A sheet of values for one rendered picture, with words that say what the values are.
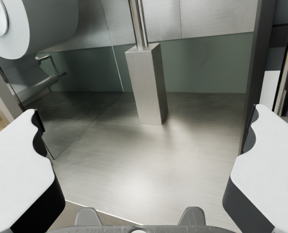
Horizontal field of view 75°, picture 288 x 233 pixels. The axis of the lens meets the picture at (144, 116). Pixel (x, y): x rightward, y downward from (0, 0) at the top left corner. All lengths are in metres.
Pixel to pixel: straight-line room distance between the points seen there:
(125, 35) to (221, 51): 0.41
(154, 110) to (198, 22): 0.37
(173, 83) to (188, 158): 0.44
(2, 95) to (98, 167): 0.31
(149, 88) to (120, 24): 0.38
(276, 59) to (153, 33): 0.56
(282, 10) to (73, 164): 0.61
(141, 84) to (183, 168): 0.30
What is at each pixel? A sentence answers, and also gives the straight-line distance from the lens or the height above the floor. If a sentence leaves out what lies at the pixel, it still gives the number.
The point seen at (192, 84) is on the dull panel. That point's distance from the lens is 0.88.
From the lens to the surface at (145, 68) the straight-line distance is 0.60.
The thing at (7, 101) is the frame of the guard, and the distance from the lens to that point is 0.57.
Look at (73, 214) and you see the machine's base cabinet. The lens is 0.71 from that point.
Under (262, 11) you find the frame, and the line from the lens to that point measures 0.33.
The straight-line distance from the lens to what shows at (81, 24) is 0.80.
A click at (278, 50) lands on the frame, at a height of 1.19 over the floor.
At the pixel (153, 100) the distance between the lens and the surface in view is 0.64.
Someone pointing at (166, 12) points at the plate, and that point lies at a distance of 0.83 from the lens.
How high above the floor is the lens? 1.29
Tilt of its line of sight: 31 degrees down
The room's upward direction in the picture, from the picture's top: 11 degrees counter-clockwise
